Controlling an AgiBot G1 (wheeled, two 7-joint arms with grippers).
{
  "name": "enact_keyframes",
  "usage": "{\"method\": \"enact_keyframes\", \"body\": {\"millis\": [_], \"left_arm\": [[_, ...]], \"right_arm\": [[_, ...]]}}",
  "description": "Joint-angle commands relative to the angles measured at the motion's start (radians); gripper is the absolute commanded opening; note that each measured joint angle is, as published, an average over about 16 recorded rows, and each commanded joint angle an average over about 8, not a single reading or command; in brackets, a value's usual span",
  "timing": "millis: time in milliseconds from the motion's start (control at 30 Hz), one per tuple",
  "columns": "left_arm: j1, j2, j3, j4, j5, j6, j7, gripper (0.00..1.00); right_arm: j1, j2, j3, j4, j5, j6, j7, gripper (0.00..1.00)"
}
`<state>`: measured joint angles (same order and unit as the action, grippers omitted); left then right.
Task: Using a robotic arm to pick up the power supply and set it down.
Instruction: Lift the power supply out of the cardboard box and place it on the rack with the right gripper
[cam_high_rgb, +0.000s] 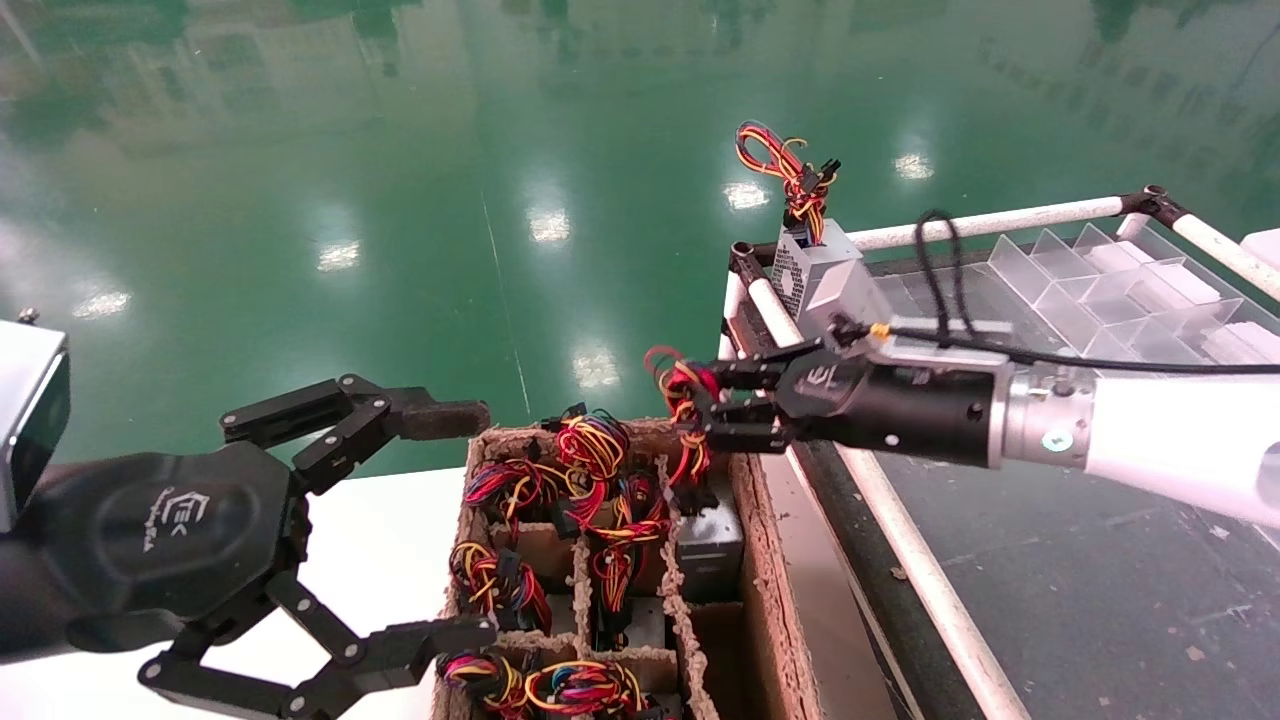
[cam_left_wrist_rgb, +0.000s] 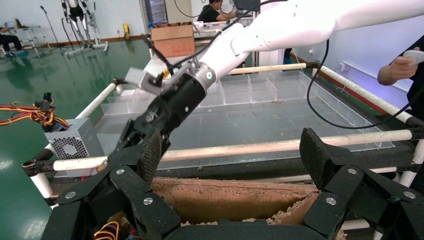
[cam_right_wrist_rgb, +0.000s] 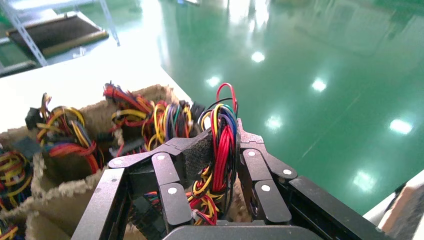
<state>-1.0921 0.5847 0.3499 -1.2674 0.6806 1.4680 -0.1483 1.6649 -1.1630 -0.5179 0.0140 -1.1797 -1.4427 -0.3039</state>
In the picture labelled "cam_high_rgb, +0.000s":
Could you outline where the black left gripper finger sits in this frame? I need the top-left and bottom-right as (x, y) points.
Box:
(220, 375), (493, 498)

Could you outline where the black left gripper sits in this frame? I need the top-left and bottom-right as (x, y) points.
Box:
(0, 438), (499, 720)

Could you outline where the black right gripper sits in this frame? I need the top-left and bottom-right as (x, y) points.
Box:
(698, 343), (1011, 471)

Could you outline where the power supply with coloured wires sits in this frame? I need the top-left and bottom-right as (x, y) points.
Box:
(448, 540), (553, 633)
(438, 650), (528, 717)
(524, 660), (649, 720)
(734, 120), (893, 333)
(553, 408), (633, 483)
(590, 545), (643, 646)
(461, 457), (563, 523)
(598, 470), (673, 548)
(643, 345), (747, 603)

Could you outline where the cardboard divider box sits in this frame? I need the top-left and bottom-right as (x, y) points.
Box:
(432, 418), (801, 720)

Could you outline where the clear plastic divider tray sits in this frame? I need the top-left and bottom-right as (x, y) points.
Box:
(984, 222), (1280, 367)

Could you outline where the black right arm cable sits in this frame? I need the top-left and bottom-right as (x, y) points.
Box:
(850, 208), (1280, 378)

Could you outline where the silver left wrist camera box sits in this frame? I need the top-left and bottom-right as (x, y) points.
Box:
(0, 318), (73, 533)

